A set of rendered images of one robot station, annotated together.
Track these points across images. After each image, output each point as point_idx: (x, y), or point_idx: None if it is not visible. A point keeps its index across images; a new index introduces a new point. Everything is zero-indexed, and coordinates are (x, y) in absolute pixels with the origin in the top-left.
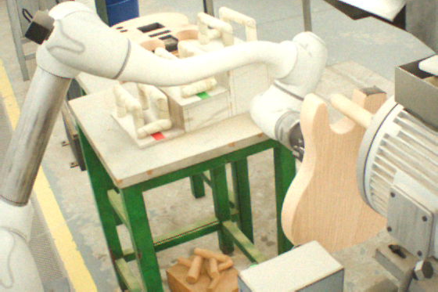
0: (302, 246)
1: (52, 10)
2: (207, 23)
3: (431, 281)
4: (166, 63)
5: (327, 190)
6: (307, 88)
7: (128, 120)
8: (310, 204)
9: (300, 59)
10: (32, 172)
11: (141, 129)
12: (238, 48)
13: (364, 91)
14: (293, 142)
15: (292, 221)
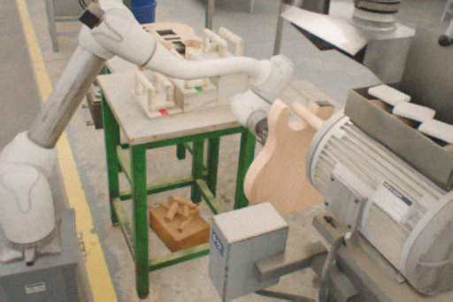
0: (259, 205)
1: None
2: (210, 37)
3: (355, 250)
4: (180, 62)
5: (279, 168)
6: (274, 95)
7: (142, 97)
8: (266, 175)
9: (272, 74)
10: (63, 124)
11: (152, 105)
12: (231, 60)
13: (318, 103)
14: (258, 131)
15: (252, 186)
